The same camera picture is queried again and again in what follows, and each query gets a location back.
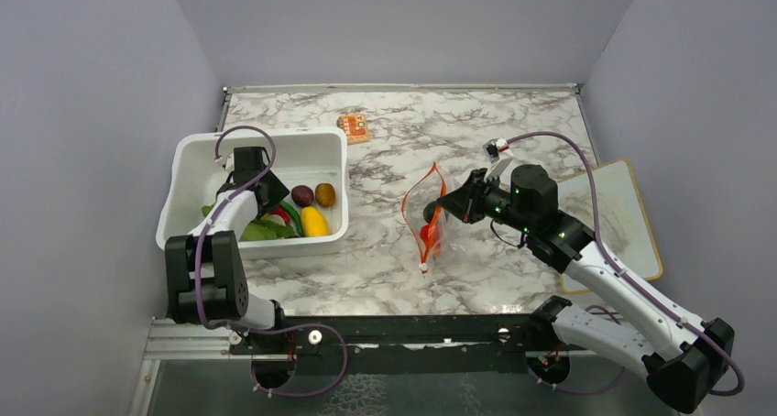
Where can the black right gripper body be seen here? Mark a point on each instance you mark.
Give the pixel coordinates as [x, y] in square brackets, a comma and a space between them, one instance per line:
[497, 204]

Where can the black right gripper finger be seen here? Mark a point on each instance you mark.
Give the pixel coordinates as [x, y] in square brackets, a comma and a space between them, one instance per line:
[476, 184]
[458, 206]

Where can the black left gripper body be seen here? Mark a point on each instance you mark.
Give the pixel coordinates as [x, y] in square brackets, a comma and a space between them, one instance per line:
[276, 191]

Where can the dark green avocado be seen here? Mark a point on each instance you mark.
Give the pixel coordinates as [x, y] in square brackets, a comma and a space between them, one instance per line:
[429, 211]

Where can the clear orange-zipper zip bag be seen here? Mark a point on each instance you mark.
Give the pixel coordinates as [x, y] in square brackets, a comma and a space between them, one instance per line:
[435, 183]

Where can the red bell pepper toy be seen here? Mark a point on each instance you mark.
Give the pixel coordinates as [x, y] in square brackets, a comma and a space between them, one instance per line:
[431, 236]

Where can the purple passion fruit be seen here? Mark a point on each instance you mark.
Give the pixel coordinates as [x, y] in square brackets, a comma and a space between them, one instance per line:
[303, 196]

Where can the green chili pepper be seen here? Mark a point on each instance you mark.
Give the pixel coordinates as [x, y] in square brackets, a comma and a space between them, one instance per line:
[294, 216]

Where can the brown kiwi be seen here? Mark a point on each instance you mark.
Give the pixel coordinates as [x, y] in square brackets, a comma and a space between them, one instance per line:
[325, 195]

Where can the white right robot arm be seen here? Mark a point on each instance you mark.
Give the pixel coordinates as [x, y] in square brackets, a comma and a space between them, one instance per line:
[681, 356]

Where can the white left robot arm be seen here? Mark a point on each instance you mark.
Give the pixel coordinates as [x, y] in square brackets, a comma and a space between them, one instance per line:
[206, 280]

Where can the red chili pepper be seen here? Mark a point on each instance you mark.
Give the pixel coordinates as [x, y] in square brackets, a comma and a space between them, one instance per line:
[279, 214]

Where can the white plastic bin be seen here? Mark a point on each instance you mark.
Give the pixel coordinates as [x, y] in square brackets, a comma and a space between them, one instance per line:
[306, 156]

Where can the green leaf vegetable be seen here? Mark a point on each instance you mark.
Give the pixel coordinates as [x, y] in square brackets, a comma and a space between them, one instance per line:
[264, 229]

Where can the yellow mango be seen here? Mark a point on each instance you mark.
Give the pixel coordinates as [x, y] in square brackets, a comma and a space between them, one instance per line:
[313, 222]

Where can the white board yellow rim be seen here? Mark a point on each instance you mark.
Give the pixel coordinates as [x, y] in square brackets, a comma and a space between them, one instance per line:
[624, 224]

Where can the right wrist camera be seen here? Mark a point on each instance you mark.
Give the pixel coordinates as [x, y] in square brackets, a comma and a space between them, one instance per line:
[500, 156]

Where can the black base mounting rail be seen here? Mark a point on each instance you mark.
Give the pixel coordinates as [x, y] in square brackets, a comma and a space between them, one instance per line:
[402, 344]

